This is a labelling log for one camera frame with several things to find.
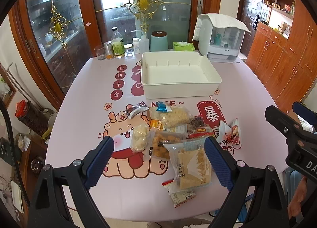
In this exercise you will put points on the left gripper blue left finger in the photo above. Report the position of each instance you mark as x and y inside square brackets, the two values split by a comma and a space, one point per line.
[96, 160]

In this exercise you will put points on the small glass jar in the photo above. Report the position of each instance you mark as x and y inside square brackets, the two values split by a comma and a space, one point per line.
[129, 52]

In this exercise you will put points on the orange striped snack packet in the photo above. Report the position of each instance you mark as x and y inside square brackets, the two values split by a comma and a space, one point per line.
[157, 124]

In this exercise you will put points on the white pill bottle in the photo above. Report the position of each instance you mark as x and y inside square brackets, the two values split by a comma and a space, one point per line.
[136, 45]

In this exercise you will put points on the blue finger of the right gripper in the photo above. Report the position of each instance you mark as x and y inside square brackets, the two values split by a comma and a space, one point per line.
[285, 124]
[304, 112]

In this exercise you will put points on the clear drinking glass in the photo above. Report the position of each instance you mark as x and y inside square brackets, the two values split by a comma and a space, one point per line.
[100, 52]

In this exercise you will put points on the large rice cake snack bag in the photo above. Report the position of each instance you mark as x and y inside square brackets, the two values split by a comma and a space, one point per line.
[190, 163]

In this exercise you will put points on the blue candy wrapper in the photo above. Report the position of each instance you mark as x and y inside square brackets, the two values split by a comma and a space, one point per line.
[163, 107]

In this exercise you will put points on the small red white snack packet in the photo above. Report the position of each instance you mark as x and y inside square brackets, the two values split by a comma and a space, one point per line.
[178, 198]

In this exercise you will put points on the crispy rice snack bag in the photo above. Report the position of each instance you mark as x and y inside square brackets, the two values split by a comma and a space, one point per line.
[179, 116]

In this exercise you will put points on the mixed nut snack bag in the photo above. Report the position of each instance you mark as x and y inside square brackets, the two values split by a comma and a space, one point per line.
[198, 128]

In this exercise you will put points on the fried golden snack bag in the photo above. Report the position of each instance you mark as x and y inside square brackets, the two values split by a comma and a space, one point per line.
[157, 140]

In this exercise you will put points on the wooden cabinet with shelves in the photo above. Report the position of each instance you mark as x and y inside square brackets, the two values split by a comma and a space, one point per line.
[284, 60]

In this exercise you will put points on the dark silver snack wrapper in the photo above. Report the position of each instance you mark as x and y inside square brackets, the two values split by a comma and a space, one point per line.
[136, 109]

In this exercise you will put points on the white squeeze bottle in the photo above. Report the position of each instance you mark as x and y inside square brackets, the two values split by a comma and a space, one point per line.
[143, 40]

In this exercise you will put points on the green label glass bottle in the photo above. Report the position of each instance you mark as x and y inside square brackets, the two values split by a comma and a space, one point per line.
[117, 43]

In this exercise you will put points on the white plastic storage bin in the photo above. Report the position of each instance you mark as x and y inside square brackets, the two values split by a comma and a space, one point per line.
[178, 74]

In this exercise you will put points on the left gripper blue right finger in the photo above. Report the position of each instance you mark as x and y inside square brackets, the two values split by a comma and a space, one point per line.
[222, 162]

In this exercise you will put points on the white puffed snack bag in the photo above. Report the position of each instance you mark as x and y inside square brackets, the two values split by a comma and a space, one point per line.
[139, 139]

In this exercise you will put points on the green tissue pack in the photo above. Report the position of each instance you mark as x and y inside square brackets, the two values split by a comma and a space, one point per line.
[183, 46]

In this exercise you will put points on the red white bread snack packet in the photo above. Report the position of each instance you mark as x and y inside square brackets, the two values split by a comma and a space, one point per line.
[229, 136]

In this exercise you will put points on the white cloth cover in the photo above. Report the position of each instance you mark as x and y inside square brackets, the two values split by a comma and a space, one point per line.
[218, 21]

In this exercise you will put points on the white countertop appliance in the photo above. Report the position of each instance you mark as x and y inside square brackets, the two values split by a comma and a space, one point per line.
[220, 44]

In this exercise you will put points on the teal ceramic jar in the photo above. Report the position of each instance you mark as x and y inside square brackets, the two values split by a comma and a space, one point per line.
[159, 41]

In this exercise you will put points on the silver door handle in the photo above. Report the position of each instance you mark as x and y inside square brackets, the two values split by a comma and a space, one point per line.
[199, 6]

